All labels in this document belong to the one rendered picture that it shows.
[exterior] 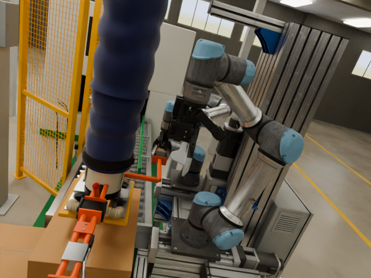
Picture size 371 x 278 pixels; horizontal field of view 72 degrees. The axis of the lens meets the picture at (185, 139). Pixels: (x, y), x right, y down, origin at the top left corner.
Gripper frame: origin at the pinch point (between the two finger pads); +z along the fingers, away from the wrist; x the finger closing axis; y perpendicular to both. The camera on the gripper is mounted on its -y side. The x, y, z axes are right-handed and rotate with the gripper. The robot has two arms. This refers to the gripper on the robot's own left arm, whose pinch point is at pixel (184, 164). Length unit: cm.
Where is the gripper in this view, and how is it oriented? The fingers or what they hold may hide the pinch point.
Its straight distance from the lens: 77.6
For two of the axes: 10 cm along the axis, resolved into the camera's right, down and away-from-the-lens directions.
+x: 0.5, 3.8, -9.2
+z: -2.6, 9.0, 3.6
